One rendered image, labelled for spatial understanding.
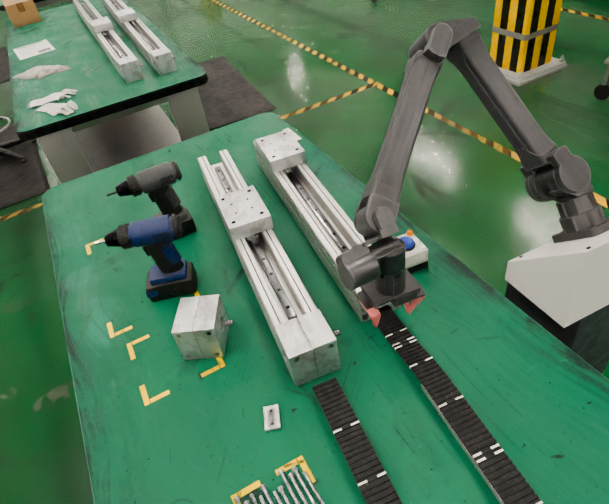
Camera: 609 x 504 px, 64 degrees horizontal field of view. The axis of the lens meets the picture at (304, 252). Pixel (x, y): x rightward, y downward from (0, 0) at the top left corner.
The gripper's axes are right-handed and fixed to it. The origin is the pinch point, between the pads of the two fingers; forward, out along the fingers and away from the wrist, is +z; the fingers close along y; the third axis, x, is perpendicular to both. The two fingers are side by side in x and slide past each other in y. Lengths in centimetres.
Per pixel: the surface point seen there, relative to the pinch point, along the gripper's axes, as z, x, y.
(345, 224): -3.8, -28.7, -3.2
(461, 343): 4.7, 9.6, -10.9
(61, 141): 17, -183, 76
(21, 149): 81, -350, 136
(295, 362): -2.8, 3.8, 22.8
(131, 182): -16, -59, 43
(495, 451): 1.3, 32.4, -1.1
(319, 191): -3.9, -45.7, -3.3
